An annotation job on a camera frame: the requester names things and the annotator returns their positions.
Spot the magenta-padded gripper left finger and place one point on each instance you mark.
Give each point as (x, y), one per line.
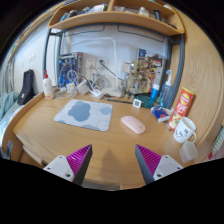
(60, 166)

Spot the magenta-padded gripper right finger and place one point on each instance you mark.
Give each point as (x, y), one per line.
(166, 165)

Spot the pink computer mouse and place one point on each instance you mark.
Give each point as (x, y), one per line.
(133, 124)

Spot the grey blue-cloud mouse pad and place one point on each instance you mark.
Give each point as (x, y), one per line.
(83, 115)

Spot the clear plastic cup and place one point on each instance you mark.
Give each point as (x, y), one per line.
(188, 151)

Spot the white mug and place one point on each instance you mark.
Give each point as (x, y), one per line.
(184, 130)

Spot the blue tissue pack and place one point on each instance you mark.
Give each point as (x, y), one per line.
(160, 113)

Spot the red chips can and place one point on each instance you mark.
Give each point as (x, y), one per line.
(181, 108)

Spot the teal round tin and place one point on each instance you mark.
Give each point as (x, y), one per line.
(146, 101)

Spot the small white square clock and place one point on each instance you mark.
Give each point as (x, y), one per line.
(136, 103)

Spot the blue tube with white cap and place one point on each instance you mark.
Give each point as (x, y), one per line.
(154, 92)

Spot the white bottle with red cap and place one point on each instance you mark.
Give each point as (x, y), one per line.
(48, 88)

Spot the white power strip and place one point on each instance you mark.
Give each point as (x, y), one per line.
(98, 94)

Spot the white charger block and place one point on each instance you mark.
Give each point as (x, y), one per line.
(83, 87)

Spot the teal blanket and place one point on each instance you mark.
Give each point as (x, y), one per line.
(7, 103)

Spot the black bag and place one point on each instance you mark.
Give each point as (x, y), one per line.
(26, 88)

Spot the tan brick-built figure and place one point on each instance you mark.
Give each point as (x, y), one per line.
(136, 78)

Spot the colourful figure box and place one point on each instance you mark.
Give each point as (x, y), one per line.
(155, 66)

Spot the blue model kit box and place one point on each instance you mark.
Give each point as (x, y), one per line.
(68, 63)

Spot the green gooseneck plug light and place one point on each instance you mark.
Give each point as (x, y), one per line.
(107, 67)

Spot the wooden shelf unit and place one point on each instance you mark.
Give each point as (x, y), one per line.
(116, 19)

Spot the white wall-mounted box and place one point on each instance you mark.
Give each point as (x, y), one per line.
(125, 66)

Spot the white wall socket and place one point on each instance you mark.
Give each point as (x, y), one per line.
(90, 63)
(102, 62)

